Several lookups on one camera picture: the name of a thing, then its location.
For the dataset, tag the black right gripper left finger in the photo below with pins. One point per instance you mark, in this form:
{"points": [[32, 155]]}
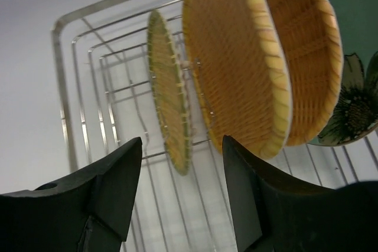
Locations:
{"points": [[88, 210]]}

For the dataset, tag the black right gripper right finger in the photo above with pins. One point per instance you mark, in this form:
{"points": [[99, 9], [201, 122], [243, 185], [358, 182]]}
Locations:
{"points": [[275, 211]]}

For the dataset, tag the green rim woven plate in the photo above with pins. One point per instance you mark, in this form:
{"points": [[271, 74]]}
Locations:
{"points": [[170, 92]]}

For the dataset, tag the large orange woven plate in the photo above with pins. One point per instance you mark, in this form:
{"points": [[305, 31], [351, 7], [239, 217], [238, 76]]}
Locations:
{"points": [[239, 72]]}

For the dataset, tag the small orange woven plate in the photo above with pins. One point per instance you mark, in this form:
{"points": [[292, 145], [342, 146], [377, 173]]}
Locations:
{"points": [[311, 41]]}

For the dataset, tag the green flower pattern plate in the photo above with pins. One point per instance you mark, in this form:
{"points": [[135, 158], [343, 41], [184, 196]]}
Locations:
{"points": [[355, 114]]}

